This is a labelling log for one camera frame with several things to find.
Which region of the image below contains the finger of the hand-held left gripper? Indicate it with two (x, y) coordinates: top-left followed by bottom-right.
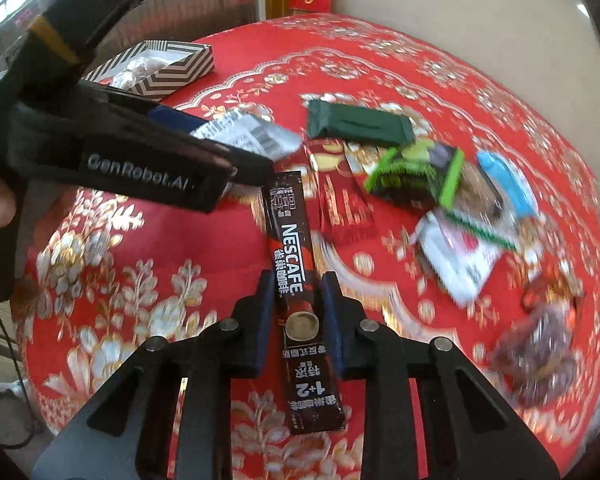
(145, 119), (277, 188)
(82, 82), (208, 137)

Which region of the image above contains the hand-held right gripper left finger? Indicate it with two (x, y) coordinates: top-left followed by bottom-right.
(32, 270), (277, 480)

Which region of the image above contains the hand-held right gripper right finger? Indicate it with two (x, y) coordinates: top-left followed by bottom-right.
(321, 271), (561, 480)

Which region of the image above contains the white barcode snack packet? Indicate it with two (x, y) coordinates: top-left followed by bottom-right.
(190, 110), (303, 162)

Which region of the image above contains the black white striped box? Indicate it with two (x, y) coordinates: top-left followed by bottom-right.
(82, 41), (216, 102)

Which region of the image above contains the red gold snack packet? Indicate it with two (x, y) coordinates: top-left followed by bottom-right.
(317, 152), (377, 246)
(304, 139), (355, 181)

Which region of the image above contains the dark brown coffee stick sachet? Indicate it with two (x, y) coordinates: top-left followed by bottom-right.
(261, 170), (347, 436)

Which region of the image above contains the dark green snack packet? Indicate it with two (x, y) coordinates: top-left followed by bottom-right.
(306, 99), (416, 149)

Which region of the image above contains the white pink snack packet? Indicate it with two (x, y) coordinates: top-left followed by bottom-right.
(417, 210), (501, 307)

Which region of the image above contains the black green snack packet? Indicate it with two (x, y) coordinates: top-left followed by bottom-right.
(364, 141), (465, 211)

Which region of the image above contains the clear brown cookie packet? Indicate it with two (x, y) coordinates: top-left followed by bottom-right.
(445, 160), (521, 253)

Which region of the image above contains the clear red date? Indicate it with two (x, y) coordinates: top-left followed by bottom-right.
(522, 269), (586, 312)
(494, 305), (579, 407)

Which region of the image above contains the clear nut candy packet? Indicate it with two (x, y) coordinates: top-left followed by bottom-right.
(111, 56), (167, 87)

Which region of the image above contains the brown ribbed metal door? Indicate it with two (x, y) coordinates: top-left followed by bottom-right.
(95, 0), (267, 63)

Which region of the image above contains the red floral tablecloth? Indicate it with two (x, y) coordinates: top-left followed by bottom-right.
(22, 16), (600, 480)

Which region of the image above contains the light blue snack packet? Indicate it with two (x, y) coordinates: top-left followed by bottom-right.
(477, 151), (541, 219)

